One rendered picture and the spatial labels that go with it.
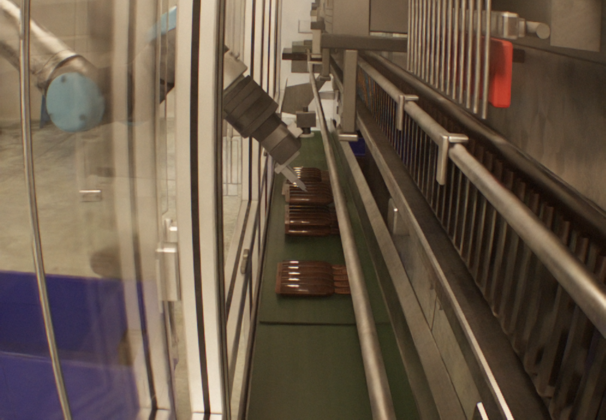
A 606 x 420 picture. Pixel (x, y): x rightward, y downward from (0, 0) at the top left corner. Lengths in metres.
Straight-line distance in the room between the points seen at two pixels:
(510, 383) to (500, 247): 0.09
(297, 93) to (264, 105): 1.14
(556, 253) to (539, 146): 0.77
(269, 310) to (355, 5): 0.63
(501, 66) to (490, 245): 0.14
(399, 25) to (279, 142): 0.37
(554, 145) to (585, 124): 0.11
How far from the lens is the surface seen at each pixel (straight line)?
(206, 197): 0.64
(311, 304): 0.78
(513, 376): 0.33
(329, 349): 0.68
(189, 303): 0.69
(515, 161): 0.35
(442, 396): 0.53
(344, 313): 0.76
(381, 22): 1.22
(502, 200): 0.31
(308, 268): 0.85
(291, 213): 1.05
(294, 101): 2.14
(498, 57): 0.45
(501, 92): 0.45
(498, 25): 0.40
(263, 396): 0.60
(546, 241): 0.26
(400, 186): 0.63
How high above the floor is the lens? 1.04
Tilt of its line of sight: 16 degrees down
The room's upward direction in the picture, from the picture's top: 2 degrees clockwise
